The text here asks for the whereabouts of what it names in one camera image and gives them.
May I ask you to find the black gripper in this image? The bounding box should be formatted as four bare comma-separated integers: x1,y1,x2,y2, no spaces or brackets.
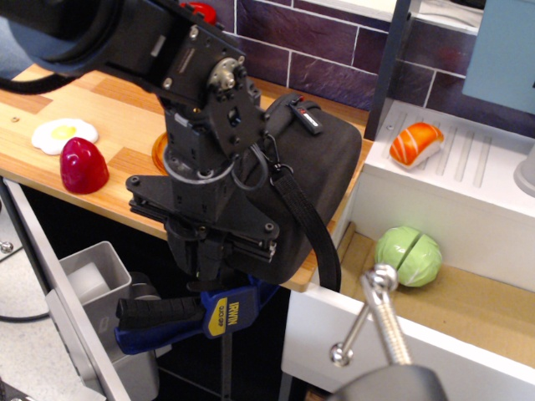
125,174,279,281

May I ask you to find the black zipper case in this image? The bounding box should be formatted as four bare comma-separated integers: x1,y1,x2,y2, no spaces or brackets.
226,93,362,291

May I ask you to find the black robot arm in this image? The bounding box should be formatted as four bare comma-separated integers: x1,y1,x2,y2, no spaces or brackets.
1,1,283,284

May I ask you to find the blue Irwin bar clamp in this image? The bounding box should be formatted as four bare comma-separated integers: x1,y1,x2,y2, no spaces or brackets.
115,276,279,400

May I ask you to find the grey metal bin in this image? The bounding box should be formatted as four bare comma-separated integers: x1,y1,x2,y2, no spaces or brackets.
60,241,160,400

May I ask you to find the dark red toy pepper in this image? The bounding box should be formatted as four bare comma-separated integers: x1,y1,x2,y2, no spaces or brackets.
60,137,110,195

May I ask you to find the toy fried egg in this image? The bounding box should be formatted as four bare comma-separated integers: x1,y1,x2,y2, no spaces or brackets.
31,119,99,155

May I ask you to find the green toy cabbage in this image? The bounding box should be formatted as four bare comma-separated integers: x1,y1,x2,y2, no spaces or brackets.
374,226,442,287

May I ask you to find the red-lidded peanut jar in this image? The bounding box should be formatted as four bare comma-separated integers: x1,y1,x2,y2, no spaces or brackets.
180,2,217,25

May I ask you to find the toy salmon sushi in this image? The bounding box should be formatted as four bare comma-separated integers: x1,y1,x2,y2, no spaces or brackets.
389,122,445,170

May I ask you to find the white dish rack counter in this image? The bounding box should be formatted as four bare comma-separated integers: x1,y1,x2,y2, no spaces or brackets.
352,101,534,291

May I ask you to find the white drawer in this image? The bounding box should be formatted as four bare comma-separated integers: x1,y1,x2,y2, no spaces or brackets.
282,223,534,400

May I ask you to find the grey cylindrical cup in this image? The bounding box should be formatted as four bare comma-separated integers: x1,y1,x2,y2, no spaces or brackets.
513,145,535,197

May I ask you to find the light blue panel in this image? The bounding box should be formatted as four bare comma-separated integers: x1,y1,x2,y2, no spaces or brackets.
462,1,534,114

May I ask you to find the black carry strap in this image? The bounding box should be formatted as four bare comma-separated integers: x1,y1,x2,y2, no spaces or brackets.
261,133,343,293

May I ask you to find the metal clamp screw handle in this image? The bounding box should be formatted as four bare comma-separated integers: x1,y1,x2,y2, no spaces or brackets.
329,263,451,401

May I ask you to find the black floor cable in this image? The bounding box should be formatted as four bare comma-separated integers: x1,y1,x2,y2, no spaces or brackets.
0,311,51,323

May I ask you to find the dark grey shelf post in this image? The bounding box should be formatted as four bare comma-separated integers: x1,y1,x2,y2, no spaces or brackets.
364,0,412,141

